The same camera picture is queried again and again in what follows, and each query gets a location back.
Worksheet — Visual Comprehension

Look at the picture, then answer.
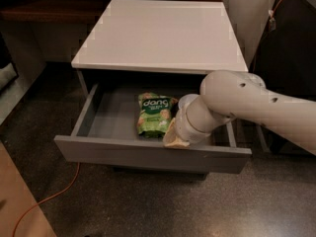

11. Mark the dark wooden shelf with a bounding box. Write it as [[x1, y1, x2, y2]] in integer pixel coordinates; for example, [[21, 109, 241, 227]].
[[0, 0, 222, 24]]

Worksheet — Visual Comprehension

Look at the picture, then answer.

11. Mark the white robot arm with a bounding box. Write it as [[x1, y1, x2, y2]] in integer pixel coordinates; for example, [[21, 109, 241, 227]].
[[163, 70, 316, 154]]

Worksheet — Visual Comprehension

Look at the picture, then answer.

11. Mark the grey drawer cabinet white top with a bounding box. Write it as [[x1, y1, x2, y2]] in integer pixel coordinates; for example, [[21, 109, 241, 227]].
[[71, 0, 250, 182]]

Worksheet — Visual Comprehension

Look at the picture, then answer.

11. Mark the dark framed object at left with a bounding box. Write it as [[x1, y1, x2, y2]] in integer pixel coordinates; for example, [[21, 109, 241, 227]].
[[0, 34, 19, 93]]

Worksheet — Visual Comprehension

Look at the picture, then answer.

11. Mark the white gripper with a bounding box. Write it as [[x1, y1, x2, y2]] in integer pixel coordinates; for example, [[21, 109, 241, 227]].
[[163, 109, 210, 148]]

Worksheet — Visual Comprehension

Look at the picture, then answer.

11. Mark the green rice chip bag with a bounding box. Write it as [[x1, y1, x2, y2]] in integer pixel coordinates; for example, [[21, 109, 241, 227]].
[[136, 92, 178, 138]]

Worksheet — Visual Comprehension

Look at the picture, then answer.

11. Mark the white bowl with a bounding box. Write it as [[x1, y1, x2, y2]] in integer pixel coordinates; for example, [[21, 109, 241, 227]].
[[178, 94, 198, 109]]

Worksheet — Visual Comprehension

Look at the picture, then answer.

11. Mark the orange cable on floor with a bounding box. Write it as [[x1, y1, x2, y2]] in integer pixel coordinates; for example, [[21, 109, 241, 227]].
[[11, 161, 81, 237]]

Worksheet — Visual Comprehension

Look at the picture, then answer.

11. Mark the grey top drawer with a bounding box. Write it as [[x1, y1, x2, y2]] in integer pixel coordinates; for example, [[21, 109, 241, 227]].
[[54, 84, 252, 174]]

